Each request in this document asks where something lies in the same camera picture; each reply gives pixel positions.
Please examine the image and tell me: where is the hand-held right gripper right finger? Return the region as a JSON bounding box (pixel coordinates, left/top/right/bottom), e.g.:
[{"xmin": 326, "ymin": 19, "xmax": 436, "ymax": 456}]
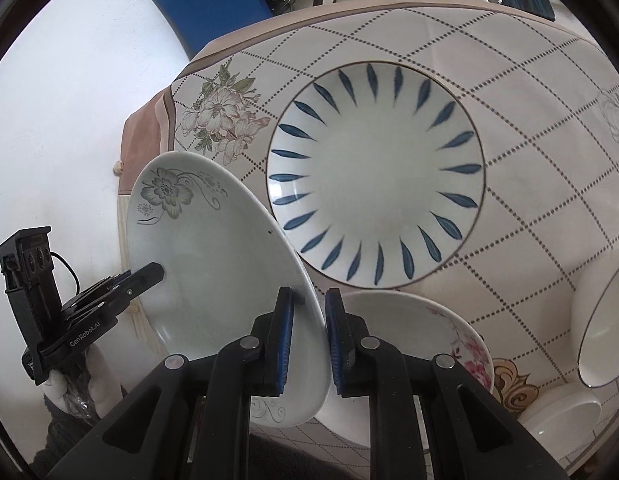
[{"xmin": 324, "ymin": 287, "xmax": 570, "ymax": 480}]

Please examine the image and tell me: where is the grey flower plate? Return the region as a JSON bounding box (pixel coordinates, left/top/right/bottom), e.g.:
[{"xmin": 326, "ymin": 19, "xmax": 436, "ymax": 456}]
[{"xmin": 125, "ymin": 152, "xmax": 326, "ymax": 429}]

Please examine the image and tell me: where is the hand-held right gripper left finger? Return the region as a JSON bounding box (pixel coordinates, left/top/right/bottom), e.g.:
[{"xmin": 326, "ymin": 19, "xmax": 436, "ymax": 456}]
[{"xmin": 46, "ymin": 286, "xmax": 296, "ymax": 480}]

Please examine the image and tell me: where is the black cable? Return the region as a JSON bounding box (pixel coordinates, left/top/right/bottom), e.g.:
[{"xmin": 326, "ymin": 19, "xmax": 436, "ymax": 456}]
[{"xmin": 52, "ymin": 252, "xmax": 81, "ymax": 295}]

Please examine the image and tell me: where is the floral dotted-grid tablecloth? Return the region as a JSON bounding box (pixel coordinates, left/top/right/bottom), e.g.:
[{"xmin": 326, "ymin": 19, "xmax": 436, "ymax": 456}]
[{"xmin": 120, "ymin": 2, "xmax": 619, "ymax": 480}]

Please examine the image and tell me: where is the person's left forearm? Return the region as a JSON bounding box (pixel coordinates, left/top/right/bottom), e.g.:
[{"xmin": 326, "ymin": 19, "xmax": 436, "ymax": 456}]
[{"xmin": 32, "ymin": 392, "xmax": 127, "ymax": 471}]

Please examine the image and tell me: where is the pink flower plate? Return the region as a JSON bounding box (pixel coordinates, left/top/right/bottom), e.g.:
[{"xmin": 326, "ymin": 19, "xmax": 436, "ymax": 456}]
[{"xmin": 317, "ymin": 290, "xmax": 495, "ymax": 448}]

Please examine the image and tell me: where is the blue board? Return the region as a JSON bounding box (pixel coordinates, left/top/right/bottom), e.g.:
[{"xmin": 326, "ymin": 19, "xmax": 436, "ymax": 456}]
[{"xmin": 152, "ymin": 0, "xmax": 276, "ymax": 59}]

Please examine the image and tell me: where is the small plain white bowl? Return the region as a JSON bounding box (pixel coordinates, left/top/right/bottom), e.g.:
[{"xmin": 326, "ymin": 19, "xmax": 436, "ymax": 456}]
[{"xmin": 517, "ymin": 382, "xmax": 603, "ymax": 450}]

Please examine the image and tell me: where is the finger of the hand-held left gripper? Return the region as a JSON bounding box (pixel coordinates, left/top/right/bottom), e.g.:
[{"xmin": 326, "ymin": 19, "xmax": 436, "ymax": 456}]
[{"xmin": 109, "ymin": 262, "xmax": 166, "ymax": 297}]

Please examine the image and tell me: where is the blue leaf pattern plate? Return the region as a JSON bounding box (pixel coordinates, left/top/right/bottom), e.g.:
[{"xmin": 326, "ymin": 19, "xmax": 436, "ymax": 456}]
[{"xmin": 266, "ymin": 62, "xmax": 486, "ymax": 291}]

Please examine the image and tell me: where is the white bowl with dark rim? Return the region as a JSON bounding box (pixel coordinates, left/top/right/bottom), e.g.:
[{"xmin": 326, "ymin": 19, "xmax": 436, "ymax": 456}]
[{"xmin": 572, "ymin": 257, "xmax": 619, "ymax": 390}]

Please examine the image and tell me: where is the person's left hand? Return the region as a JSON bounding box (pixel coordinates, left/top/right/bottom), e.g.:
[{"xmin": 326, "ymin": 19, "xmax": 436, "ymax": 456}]
[{"xmin": 43, "ymin": 347, "xmax": 99, "ymax": 419}]

